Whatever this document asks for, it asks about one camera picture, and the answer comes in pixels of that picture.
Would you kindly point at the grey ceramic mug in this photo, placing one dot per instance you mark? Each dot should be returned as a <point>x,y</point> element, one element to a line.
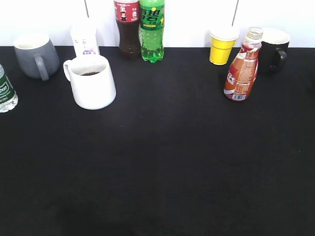
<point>36,55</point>

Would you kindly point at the yellow paper cup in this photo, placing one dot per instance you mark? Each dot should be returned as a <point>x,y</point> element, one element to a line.
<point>223,40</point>

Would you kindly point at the clear water bottle green label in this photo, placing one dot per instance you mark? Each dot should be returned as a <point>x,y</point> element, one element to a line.
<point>8,96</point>

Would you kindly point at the brown coffee drink bottle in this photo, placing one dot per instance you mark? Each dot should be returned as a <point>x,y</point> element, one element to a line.
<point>243,70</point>

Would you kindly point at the green sprite bottle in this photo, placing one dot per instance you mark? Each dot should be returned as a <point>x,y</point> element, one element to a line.
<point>152,21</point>

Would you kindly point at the cola bottle red label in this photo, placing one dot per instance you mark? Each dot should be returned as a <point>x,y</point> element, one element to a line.
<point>128,19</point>

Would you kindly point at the white yogurt drink bottle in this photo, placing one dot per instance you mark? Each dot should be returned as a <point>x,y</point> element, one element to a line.
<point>84,40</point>

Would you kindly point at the white ceramic mug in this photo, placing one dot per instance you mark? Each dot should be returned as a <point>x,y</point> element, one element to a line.
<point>91,81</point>

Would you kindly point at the black ceramic mug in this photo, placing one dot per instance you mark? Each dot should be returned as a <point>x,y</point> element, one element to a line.
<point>273,53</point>

